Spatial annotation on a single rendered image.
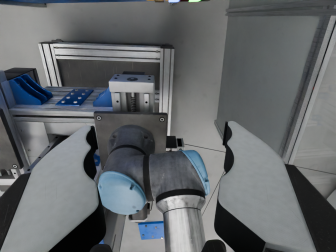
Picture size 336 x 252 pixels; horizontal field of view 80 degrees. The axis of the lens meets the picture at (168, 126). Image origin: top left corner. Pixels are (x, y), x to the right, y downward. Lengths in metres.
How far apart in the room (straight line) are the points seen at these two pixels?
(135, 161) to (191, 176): 0.14
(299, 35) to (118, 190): 0.73
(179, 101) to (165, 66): 0.42
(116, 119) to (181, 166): 0.27
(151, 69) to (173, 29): 0.35
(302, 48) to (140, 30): 1.09
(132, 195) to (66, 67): 1.20
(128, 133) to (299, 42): 0.63
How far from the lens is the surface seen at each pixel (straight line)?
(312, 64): 0.76
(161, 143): 0.66
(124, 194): 0.49
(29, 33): 1.85
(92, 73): 1.50
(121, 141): 0.59
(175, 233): 0.45
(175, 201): 0.45
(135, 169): 0.49
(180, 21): 1.60
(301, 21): 0.85
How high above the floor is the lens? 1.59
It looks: 61 degrees down
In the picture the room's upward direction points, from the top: 176 degrees clockwise
